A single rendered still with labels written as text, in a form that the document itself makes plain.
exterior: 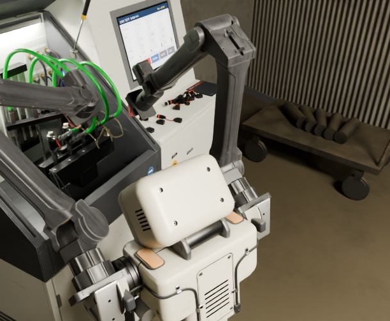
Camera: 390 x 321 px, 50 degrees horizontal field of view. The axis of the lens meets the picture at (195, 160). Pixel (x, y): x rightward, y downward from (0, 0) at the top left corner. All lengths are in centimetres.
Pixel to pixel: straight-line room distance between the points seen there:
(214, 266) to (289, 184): 242
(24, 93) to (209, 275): 60
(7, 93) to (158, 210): 44
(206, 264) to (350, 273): 188
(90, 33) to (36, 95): 76
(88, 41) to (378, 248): 213
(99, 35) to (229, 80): 100
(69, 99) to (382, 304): 202
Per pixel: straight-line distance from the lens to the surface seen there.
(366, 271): 275
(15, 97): 105
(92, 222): 92
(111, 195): 159
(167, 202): 84
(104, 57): 185
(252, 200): 107
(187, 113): 201
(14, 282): 167
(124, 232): 177
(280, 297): 247
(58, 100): 116
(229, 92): 94
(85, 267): 90
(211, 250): 90
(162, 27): 219
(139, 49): 202
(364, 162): 310
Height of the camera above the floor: 187
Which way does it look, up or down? 33 degrees down
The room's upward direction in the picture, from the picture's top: 1 degrees clockwise
